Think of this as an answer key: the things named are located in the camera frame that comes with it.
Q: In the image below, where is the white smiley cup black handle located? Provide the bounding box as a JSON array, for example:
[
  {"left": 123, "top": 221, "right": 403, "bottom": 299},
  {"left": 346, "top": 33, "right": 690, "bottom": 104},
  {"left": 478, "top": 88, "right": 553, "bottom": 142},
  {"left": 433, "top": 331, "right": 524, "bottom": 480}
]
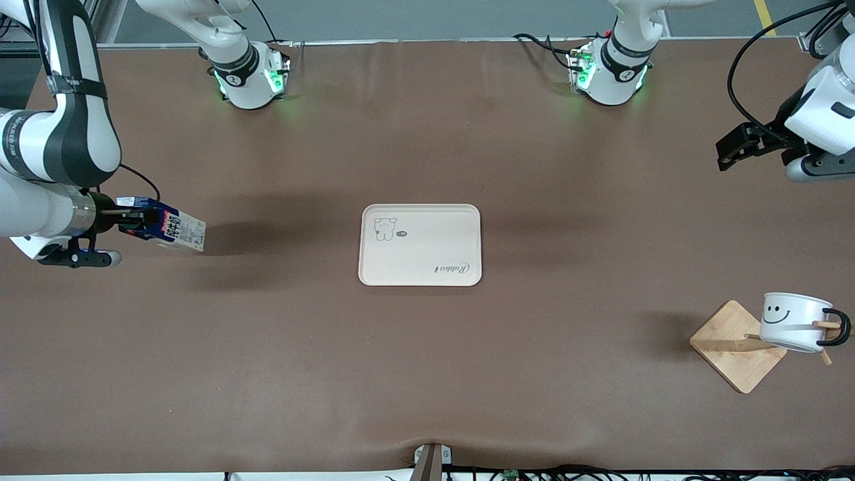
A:
[{"left": 759, "top": 292, "right": 853, "bottom": 354}]

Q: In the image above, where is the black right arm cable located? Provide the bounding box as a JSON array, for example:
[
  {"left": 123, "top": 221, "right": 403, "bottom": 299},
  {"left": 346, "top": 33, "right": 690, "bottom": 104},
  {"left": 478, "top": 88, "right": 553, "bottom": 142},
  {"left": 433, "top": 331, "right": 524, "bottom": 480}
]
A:
[{"left": 118, "top": 163, "right": 162, "bottom": 202}]

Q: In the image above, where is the black base cable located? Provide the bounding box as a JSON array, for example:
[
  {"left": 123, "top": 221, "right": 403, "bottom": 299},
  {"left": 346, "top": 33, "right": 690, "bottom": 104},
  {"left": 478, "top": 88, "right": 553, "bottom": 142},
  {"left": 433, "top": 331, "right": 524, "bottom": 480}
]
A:
[
  {"left": 250, "top": 0, "right": 296, "bottom": 49},
  {"left": 512, "top": 33, "right": 576, "bottom": 69}
]

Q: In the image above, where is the black right base cable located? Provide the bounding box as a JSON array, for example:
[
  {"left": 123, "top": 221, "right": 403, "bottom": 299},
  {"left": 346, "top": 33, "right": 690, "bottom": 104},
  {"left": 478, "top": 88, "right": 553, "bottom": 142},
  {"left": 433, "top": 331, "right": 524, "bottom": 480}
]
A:
[{"left": 250, "top": 0, "right": 296, "bottom": 49}]

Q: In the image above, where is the beige plastic tray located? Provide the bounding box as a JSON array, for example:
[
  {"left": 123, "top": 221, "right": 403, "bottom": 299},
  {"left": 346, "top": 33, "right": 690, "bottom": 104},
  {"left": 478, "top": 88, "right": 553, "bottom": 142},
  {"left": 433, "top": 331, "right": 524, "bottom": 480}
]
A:
[{"left": 358, "top": 203, "right": 483, "bottom": 288}]

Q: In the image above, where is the black left base cable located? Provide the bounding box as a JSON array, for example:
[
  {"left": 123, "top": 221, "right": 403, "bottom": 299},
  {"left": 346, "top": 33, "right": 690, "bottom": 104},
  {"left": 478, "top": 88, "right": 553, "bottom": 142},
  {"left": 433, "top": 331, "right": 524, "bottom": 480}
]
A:
[{"left": 512, "top": 33, "right": 576, "bottom": 69}]

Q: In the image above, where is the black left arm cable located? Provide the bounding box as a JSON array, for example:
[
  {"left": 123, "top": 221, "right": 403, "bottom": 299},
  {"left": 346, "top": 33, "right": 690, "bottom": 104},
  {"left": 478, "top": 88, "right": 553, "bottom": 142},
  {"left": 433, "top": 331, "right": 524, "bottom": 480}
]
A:
[{"left": 726, "top": 0, "right": 844, "bottom": 145}]

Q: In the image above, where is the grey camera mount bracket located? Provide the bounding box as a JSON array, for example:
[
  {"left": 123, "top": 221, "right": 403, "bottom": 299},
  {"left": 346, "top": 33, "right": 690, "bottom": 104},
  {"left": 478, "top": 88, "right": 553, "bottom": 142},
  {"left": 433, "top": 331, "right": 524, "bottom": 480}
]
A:
[{"left": 409, "top": 442, "right": 454, "bottom": 481}]

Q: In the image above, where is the blue white milk carton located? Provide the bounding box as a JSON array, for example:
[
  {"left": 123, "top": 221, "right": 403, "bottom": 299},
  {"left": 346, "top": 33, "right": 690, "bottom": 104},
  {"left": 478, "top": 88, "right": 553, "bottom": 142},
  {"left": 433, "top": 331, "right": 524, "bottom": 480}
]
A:
[{"left": 116, "top": 195, "right": 207, "bottom": 253}]

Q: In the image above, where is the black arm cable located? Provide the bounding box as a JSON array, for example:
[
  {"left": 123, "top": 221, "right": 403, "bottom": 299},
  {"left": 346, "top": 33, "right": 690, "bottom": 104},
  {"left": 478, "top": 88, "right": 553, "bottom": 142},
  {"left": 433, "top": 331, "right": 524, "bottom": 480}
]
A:
[
  {"left": 118, "top": 163, "right": 162, "bottom": 202},
  {"left": 726, "top": 0, "right": 844, "bottom": 145}
]

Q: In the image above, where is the wooden cup rack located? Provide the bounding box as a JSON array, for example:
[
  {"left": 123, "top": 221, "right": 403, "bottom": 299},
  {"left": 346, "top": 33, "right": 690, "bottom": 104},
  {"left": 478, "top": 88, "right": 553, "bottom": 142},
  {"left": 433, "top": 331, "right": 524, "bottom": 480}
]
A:
[{"left": 689, "top": 299, "right": 844, "bottom": 395}]

